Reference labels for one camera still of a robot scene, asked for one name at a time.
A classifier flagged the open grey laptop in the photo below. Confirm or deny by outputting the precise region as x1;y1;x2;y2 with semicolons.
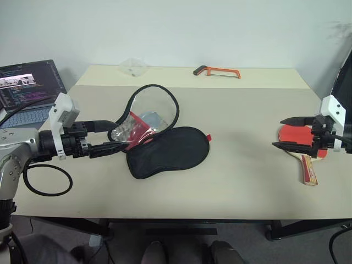
0;59;68;130

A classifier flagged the black zippered pouch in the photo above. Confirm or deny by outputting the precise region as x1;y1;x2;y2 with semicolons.
107;84;213;180

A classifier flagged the black floor cable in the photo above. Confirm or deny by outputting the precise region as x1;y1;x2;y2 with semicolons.
328;224;352;264

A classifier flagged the black bag strap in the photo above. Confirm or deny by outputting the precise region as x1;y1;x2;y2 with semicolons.
23;158;73;197

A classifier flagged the black left camera cable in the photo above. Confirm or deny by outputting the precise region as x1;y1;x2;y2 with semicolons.
0;96;59;126

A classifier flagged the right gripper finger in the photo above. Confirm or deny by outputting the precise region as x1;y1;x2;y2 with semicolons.
279;116;317;128
272;141;315;156

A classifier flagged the clear plastic bag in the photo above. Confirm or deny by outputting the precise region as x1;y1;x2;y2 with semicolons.
118;57;149;78

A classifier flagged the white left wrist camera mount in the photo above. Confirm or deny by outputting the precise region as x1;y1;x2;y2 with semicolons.
48;92;81;161

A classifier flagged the black table frame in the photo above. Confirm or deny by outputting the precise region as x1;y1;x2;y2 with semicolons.
29;216;352;242

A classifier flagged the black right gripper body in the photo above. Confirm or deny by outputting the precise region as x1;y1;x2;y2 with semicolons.
310;114;338;158

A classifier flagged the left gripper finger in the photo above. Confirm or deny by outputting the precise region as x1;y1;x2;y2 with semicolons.
84;119;117;133
89;142;130;159

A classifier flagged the red table tennis paddle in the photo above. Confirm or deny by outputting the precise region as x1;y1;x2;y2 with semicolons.
278;124;328;188

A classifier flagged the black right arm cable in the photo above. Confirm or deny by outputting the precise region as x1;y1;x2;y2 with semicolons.
326;131;352;142

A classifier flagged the orange hacksaw black handle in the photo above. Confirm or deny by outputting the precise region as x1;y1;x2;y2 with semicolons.
192;65;242;80

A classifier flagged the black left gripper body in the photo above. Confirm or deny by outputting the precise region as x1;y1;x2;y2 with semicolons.
60;121;92;160

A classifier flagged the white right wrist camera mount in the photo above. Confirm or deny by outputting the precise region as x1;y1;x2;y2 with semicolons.
320;95;348;152

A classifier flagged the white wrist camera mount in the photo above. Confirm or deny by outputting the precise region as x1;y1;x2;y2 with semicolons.
48;92;81;161
320;95;348;152

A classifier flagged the dark rounded shape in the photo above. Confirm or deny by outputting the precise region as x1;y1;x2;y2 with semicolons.
141;240;169;264
210;240;245;264

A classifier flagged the black flat panel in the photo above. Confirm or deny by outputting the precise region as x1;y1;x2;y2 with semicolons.
331;48;352;130

